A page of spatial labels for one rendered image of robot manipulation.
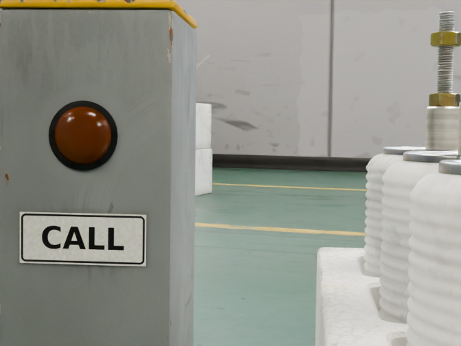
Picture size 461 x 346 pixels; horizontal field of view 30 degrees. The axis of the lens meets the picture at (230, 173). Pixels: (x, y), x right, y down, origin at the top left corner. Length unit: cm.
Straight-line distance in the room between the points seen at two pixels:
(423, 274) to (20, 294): 15
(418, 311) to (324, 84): 526
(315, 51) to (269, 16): 39
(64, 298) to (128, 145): 6
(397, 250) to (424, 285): 11
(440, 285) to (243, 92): 544
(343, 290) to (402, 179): 8
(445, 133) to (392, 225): 14
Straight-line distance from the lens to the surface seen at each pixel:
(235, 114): 574
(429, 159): 42
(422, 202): 31
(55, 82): 34
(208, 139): 346
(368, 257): 55
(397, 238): 42
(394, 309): 43
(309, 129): 558
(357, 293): 46
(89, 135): 33
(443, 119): 55
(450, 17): 56
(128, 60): 33
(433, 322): 31
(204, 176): 341
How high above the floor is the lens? 27
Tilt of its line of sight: 3 degrees down
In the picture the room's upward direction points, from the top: 1 degrees clockwise
